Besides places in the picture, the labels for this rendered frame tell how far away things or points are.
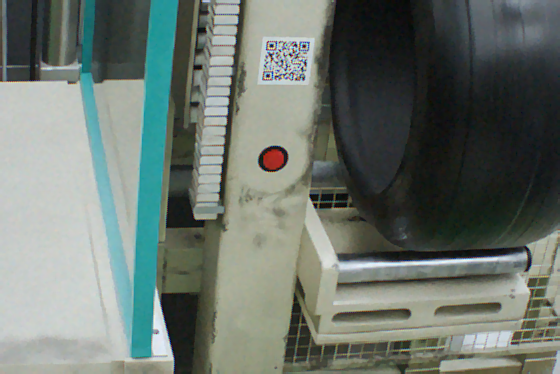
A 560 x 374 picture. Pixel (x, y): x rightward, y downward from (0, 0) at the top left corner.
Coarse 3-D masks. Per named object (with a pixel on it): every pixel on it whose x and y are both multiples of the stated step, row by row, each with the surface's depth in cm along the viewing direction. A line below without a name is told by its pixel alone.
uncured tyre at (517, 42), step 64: (384, 0) 206; (448, 0) 157; (512, 0) 157; (384, 64) 210; (448, 64) 156; (512, 64) 156; (384, 128) 209; (448, 128) 158; (512, 128) 158; (384, 192) 176; (448, 192) 163; (512, 192) 164
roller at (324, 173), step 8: (312, 168) 204; (320, 168) 205; (328, 168) 205; (336, 168) 205; (312, 176) 204; (320, 176) 204; (328, 176) 205; (336, 176) 205; (312, 184) 205; (320, 184) 205; (328, 184) 205; (336, 184) 206; (344, 184) 206
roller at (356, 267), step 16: (336, 256) 181; (352, 256) 182; (368, 256) 182; (384, 256) 183; (400, 256) 183; (416, 256) 184; (432, 256) 184; (448, 256) 185; (464, 256) 185; (480, 256) 186; (496, 256) 187; (512, 256) 187; (528, 256) 188; (352, 272) 181; (368, 272) 181; (384, 272) 182; (400, 272) 183; (416, 272) 183; (432, 272) 184; (448, 272) 185; (464, 272) 186; (480, 272) 187; (496, 272) 188; (512, 272) 189
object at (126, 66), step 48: (96, 0) 132; (144, 0) 92; (96, 48) 131; (144, 48) 92; (96, 96) 131; (144, 96) 88; (96, 144) 129; (144, 144) 90; (144, 192) 92; (144, 240) 94; (144, 288) 96; (144, 336) 99
